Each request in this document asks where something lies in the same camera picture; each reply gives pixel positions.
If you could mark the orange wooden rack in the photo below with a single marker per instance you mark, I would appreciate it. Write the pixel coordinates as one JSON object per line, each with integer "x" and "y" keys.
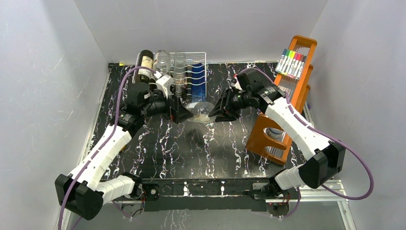
{"x": 275, "y": 129}

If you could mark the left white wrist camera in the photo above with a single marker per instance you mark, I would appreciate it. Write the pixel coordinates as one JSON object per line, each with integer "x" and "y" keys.
{"x": 164, "y": 83}

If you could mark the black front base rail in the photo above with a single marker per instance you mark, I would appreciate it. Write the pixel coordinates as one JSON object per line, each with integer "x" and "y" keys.
{"x": 255, "y": 194}

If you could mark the blue square glass bottle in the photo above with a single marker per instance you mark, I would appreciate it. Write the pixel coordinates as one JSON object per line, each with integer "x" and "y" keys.
{"x": 198, "y": 83}

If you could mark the dark wine bottle gold cap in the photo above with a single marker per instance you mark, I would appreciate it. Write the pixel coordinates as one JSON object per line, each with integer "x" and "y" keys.
{"x": 145, "y": 59}

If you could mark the clear labelled glass bottle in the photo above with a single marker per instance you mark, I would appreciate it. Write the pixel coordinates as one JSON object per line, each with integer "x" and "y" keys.
{"x": 200, "y": 111}

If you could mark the clear ribbed glass bottle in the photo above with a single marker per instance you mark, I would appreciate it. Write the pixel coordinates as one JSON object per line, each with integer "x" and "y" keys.
{"x": 179, "y": 67}

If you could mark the pack of coloured markers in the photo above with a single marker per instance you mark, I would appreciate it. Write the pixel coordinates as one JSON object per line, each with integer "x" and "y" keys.
{"x": 291, "y": 64}

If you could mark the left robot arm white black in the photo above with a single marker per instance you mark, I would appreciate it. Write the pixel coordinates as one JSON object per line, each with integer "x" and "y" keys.
{"x": 81, "y": 191}

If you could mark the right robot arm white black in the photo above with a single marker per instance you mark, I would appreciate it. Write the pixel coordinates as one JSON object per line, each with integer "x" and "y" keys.
{"x": 324, "y": 157}

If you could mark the clear round glass bottle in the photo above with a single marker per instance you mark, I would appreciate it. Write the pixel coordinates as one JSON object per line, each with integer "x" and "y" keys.
{"x": 162, "y": 62}

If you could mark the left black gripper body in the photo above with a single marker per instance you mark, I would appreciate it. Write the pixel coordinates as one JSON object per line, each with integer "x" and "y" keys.
{"x": 174, "y": 113}

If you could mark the white wire wine rack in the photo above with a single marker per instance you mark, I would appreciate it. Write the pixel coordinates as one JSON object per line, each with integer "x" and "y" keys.
{"x": 193, "y": 58}

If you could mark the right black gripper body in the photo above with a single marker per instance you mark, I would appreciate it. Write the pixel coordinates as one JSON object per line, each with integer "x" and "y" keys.
{"x": 234, "y": 102}

